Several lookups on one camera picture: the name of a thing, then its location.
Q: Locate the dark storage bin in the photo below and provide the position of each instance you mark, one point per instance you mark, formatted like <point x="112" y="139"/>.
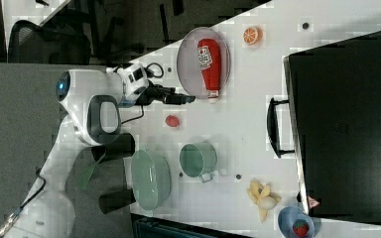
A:
<point x="150" y="227"/>

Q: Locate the green metal mug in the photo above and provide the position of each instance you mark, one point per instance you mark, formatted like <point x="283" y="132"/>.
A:
<point x="198" y="160"/>

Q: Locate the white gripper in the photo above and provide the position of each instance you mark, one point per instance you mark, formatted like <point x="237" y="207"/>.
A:
<point x="135" y="81"/>

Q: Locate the red plush ketchup bottle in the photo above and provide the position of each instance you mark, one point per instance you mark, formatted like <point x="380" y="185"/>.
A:
<point x="209" y="60"/>

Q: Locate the blue small bowl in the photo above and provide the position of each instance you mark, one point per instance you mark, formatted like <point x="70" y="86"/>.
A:
<point x="288" y="216"/>

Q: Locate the red plush tomato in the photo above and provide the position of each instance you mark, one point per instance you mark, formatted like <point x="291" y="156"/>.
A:
<point x="172" y="121"/>

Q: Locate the yellow plush banana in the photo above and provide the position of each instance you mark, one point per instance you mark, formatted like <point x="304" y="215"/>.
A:
<point x="262" y="196"/>

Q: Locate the black toaster oven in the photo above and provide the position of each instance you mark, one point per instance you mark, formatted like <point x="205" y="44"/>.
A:
<point x="334" y="94"/>

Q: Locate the orange slice toy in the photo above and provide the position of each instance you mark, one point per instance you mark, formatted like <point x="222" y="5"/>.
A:
<point x="252" y="35"/>

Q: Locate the black office chair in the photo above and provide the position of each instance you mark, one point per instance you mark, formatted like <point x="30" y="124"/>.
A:
<point x="70" y="37"/>

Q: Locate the grey round plate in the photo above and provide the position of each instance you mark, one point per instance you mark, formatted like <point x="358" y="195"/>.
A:
<point x="188" y="69"/>

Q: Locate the green ribbed bowl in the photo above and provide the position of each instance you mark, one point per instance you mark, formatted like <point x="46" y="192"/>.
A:
<point x="151" y="179"/>

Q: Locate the black oven handle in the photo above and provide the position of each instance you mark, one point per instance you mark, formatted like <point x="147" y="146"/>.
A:
<point x="273" y="127"/>

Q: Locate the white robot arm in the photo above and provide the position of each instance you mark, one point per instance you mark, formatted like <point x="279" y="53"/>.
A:
<point x="92" y="99"/>

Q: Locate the red plush strawberry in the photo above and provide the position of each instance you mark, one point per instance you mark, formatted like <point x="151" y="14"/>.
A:
<point x="301" y="228"/>

